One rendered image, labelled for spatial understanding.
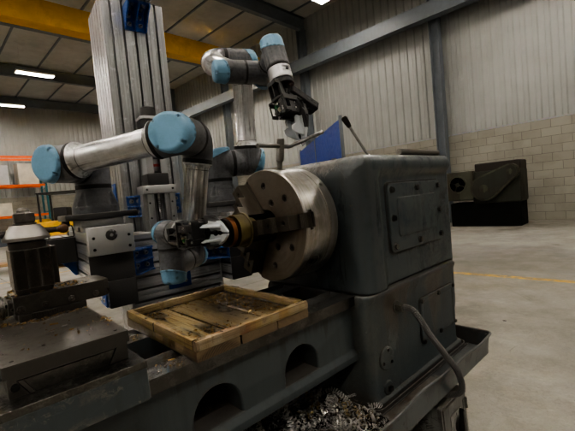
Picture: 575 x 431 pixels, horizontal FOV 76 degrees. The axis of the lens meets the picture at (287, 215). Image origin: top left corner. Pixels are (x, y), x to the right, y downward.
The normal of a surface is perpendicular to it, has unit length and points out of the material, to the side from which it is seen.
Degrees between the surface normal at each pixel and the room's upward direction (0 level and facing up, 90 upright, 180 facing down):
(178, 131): 89
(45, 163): 91
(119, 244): 90
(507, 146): 90
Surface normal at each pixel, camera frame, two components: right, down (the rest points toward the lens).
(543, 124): -0.70, 0.11
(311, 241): 0.68, 0.24
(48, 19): 0.71, -0.03
